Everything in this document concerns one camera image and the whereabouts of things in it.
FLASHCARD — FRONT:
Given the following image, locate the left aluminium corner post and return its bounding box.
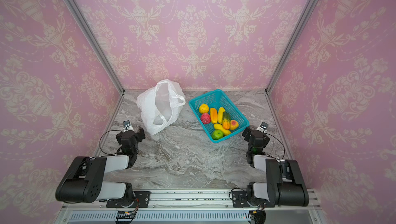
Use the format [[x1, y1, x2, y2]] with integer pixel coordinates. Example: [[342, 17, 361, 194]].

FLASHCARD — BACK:
[[64, 0, 125, 95]]

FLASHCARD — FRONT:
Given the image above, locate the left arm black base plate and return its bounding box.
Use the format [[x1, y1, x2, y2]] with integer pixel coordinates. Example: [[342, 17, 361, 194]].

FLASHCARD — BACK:
[[106, 191, 151, 209]]

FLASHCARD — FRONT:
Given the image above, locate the yellow banana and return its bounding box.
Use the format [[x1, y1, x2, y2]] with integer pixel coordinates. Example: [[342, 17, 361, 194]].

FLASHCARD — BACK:
[[213, 123, 232, 136], [218, 107, 225, 124]]

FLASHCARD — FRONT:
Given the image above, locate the white plastic bag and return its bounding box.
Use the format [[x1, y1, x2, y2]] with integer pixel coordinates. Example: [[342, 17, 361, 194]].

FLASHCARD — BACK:
[[136, 79, 186, 135]]

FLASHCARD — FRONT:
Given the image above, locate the pink red round fruit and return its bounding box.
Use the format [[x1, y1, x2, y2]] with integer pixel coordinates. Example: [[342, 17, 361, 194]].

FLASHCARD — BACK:
[[200, 113, 211, 124]]

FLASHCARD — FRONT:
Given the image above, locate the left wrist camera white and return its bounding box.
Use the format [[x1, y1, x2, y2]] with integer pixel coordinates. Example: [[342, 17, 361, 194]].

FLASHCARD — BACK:
[[122, 120, 134, 132]]

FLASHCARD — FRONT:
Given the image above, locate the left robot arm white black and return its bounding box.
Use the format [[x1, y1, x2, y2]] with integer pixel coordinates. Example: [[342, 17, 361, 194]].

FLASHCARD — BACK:
[[55, 128, 145, 208]]

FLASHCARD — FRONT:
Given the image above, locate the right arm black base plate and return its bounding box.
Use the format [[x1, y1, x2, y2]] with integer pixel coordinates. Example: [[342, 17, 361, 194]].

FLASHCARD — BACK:
[[229, 189, 272, 209]]

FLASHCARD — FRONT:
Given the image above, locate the teal plastic basket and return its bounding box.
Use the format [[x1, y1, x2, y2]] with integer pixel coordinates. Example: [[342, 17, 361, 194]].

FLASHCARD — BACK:
[[189, 89, 250, 143]]

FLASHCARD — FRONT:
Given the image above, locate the yellow lemon fruit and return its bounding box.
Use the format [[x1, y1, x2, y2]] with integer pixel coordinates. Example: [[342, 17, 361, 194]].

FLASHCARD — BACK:
[[199, 104, 210, 114]]

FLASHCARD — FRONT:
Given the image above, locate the aluminium corner post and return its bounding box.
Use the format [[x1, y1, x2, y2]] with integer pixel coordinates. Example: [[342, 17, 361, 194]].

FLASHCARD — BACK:
[[266, 0, 319, 96], [64, 0, 125, 95]]

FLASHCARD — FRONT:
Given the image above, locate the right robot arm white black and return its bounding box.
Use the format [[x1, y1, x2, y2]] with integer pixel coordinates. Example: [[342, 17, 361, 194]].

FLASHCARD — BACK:
[[242, 128, 309, 207]]

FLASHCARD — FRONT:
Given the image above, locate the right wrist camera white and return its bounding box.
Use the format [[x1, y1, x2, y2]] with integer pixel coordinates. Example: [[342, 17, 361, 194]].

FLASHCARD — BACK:
[[257, 122, 269, 133]]

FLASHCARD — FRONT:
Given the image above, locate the yellow mango fruit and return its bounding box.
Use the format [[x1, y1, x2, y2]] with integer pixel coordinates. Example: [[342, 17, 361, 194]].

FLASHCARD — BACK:
[[209, 108, 218, 124]]

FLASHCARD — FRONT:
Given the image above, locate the right aluminium corner post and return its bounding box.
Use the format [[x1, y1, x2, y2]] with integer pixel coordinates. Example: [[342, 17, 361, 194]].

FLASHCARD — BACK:
[[266, 0, 319, 96]]

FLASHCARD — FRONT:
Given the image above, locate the aluminium front rail frame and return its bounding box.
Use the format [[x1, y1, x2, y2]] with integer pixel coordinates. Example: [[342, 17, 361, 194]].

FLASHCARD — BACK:
[[55, 189, 327, 224]]

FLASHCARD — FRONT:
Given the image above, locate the small black electronics board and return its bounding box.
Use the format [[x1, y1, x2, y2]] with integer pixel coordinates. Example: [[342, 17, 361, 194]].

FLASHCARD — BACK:
[[115, 211, 137, 224]]

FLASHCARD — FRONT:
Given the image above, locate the green round fruit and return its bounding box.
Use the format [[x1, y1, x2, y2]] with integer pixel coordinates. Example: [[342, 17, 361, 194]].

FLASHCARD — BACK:
[[211, 130, 224, 140]]

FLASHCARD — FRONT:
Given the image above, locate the orange red peach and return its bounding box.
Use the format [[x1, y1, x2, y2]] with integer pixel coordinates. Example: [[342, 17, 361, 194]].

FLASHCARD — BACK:
[[230, 120, 239, 131]]

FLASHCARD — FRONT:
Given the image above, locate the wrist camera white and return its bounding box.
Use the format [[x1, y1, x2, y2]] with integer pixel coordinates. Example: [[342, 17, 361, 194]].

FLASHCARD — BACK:
[[257, 122, 269, 133], [122, 120, 134, 132]]

